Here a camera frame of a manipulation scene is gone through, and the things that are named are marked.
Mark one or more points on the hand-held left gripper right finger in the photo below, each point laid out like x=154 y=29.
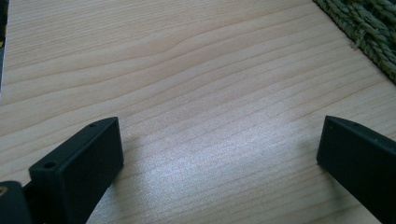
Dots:
x=358 y=161

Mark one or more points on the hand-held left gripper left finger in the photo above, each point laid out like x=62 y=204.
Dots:
x=81 y=168

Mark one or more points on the green woven straw mat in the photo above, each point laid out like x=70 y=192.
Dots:
x=367 y=28

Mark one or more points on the dark object at table edge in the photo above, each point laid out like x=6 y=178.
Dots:
x=3 y=37

